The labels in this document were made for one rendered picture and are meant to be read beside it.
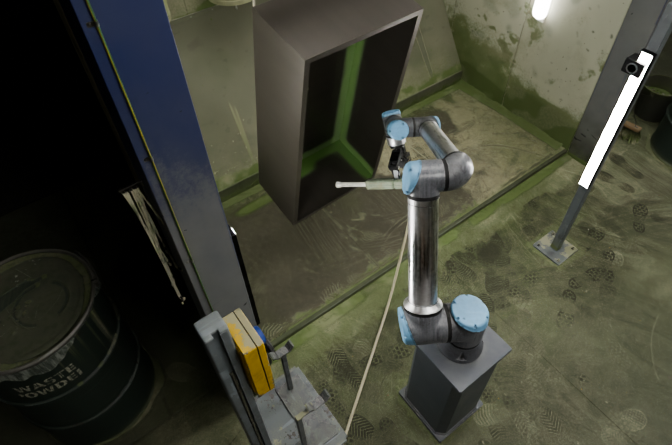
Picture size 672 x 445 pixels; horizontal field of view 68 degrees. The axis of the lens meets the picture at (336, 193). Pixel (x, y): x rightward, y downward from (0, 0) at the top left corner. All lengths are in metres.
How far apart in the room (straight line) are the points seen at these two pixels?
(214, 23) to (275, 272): 1.65
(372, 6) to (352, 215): 1.64
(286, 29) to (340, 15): 0.23
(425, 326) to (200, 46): 2.30
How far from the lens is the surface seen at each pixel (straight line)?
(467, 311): 2.03
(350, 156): 3.12
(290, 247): 3.24
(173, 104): 1.34
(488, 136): 4.09
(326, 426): 1.93
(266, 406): 1.98
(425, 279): 1.90
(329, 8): 2.11
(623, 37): 3.63
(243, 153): 3.51
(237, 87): 3.50
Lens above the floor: 2.63
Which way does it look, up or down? 47 degrees down
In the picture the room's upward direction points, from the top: 2 degrees counter-clockwise
